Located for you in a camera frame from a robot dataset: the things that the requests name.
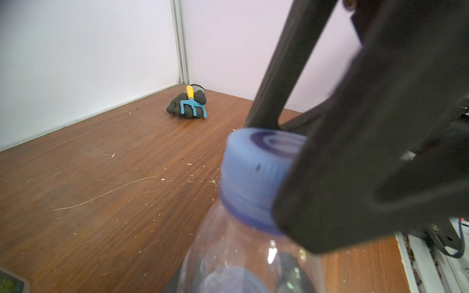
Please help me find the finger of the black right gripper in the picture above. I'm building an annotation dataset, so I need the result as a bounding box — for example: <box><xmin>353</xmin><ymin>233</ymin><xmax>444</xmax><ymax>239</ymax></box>
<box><xmin>273</xmin><ymin>1</ymin><xmax>469</xmax><ymax>254</ymax></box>
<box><xmin>244</xmin><ymin>0</ymin><xmax>337</xmax><ymax>129</ymax></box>

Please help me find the blue bottle cap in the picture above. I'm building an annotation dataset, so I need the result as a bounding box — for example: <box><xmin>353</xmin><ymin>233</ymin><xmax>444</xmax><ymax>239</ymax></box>
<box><xmin>219</xmin><ymin>128</ymin><xmax>307</xmax><ymax>234</ymax></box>

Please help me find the blue label water bottle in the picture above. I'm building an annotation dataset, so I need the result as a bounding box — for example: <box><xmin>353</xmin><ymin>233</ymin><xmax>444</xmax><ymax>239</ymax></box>
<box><xmin>175</xmin><ymin>127</ymin><xmax>325</xmax><ymax>293</ymax></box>

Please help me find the teal print clear bottle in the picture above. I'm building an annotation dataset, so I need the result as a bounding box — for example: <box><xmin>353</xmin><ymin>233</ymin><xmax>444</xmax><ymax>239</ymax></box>
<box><xmin>0</xmin><ymin>267</ymin><xmax>31</xmax><ymax>293</ymax></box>

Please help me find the black blue work glove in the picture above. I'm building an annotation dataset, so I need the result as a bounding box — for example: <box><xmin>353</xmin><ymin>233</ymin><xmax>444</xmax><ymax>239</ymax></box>
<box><xmin>166</xmin><ymin>84</ymin><xmax>207</xmax><ymax>118</ymax></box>

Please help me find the blue yellow garden hand rake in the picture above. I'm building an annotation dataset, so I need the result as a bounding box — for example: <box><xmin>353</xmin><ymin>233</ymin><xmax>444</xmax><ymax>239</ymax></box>
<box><xmin>178</xmin><ymin>84</ymin><xmax>208</xmax><ymax>118</ymax></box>

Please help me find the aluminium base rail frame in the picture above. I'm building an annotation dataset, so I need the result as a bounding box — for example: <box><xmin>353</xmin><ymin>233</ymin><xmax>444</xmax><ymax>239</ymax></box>
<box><xmin>396</xmin><ymin>218</ymin><xmax>469</xmax><ymax>293</ymax></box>

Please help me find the aluminium corner frame post right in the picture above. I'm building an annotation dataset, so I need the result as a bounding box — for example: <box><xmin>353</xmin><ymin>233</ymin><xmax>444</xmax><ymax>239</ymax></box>
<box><xmin>171</xmin><ymin>0</ymin><xmax>190</xmax><ymax>84</ymax></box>

